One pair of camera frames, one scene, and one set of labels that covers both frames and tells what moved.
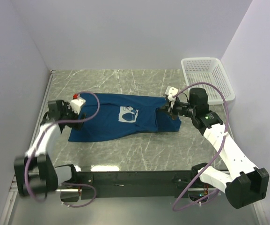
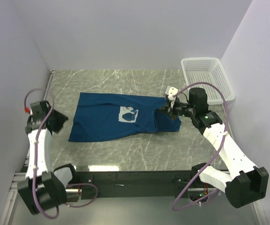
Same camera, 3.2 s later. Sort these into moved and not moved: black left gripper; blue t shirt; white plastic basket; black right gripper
Moved: black left gripper
Not moved: white plastic basket; blue t shirt; black right gripper
